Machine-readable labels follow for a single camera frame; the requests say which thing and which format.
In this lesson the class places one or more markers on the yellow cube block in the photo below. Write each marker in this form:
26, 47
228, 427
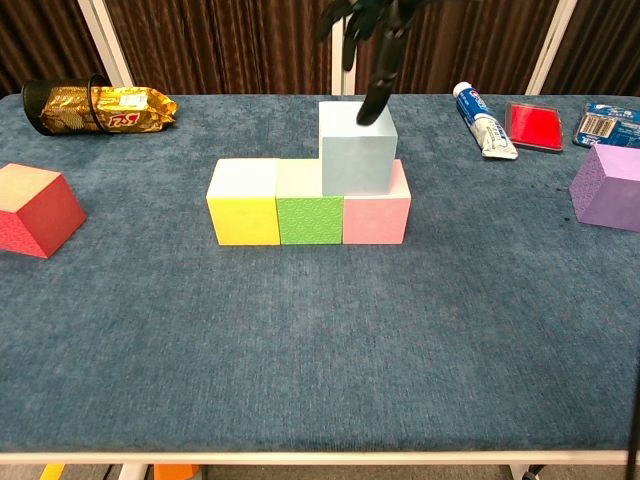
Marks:
245, 220

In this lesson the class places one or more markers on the red ink pad case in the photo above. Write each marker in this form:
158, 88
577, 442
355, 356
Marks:
532, 122

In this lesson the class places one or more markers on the orange object under table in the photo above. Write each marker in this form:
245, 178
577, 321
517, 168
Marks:
175, 472

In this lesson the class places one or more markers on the brown pleated curtain panel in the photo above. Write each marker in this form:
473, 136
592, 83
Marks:
225, 45
610, 40
465, 40
40, 40

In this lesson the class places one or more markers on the purple cube block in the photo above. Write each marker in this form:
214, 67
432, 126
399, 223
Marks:
610, 200

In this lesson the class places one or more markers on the blue white toothpaste tube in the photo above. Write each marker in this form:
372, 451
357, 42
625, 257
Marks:
482, 120

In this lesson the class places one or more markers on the blue cookie box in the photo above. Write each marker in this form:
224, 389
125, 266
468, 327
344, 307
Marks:
605, 125

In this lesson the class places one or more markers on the pink cube block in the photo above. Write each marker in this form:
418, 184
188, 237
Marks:
375, 220

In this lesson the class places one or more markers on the light blue cube block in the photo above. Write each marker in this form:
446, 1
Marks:
355, 165

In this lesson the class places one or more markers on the green cube block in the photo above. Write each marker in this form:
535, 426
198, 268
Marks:
310, 220

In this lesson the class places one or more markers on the white table leg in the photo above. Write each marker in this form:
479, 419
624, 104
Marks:
132, 473
519, 473

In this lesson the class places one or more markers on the gold foil snack packet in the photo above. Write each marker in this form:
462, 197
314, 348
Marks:
140, 112

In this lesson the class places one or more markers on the red cube block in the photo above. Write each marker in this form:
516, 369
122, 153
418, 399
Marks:
45, 220

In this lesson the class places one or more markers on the black mesh pen cup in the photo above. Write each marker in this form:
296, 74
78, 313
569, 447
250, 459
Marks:
32, 100

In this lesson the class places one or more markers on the yellow floor tape strip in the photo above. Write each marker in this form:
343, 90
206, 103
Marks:
51, 473

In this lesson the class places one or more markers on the white partition post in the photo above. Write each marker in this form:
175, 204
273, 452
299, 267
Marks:
547, 55
337, 80
107, 50

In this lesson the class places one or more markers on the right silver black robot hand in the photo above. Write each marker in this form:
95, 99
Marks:
387, 30

